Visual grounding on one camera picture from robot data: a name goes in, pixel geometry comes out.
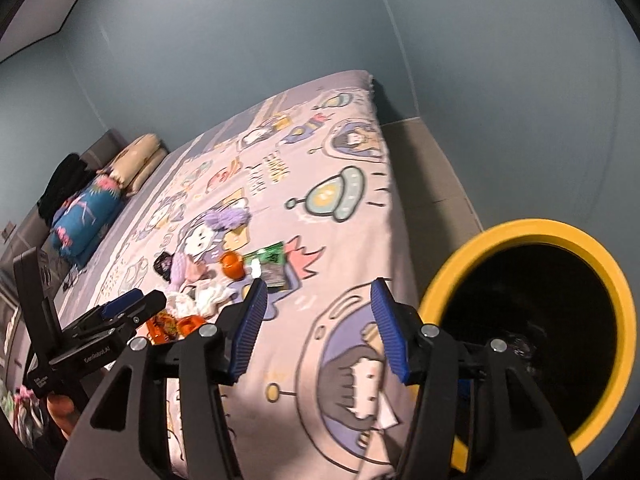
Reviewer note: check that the black clothing pile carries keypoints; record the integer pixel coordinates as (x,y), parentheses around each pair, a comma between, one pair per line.
(70,176)

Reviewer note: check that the left hand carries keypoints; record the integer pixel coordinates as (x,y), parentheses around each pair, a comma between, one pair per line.
(63,412)

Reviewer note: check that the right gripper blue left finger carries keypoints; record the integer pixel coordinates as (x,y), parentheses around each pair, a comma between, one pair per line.
(245,328)

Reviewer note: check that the beige folded pillow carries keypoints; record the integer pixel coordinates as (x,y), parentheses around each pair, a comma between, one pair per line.
(134,164)

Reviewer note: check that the green snack wrapper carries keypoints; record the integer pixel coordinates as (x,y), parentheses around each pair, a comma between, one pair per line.
(268,263)

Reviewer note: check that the pink paper scrap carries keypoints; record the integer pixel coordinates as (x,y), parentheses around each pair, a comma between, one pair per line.
(195,271)

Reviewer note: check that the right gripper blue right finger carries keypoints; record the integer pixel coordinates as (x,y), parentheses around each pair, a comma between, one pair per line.
(387,314)

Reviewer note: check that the blue floral folded quilt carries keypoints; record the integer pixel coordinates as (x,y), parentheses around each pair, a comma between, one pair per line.
(81,226)

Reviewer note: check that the orange peel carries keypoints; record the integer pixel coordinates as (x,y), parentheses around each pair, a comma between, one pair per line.
(232,265)
(189,324)

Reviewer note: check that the yellow rimmed black trash bin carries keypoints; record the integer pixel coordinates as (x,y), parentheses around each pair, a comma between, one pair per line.
(563,304)

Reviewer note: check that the orange snack bag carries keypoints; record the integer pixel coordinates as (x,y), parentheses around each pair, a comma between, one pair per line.
(162,328)

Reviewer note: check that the black plastic bag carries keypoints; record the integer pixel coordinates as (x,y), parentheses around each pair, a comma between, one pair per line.
(162,265)

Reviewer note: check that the grey padded headboard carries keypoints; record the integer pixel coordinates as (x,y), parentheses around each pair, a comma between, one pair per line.
(32,231)

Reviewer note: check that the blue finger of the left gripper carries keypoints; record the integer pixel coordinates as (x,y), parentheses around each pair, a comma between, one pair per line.
(120,304)

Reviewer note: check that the cartoon space print bedspread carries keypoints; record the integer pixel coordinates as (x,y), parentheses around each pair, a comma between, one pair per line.
(311,167)

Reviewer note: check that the wall power socket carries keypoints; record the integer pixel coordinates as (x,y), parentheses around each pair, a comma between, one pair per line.
(7,231)

